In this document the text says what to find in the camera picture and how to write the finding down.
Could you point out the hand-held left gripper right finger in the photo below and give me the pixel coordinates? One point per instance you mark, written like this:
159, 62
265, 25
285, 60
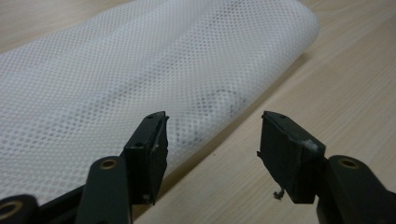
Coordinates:
286, 158

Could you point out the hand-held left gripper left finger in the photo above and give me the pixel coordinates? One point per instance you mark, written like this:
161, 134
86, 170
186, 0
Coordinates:
146, 155

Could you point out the white mesh laundry bag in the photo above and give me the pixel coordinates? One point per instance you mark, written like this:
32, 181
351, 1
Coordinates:
124, 62

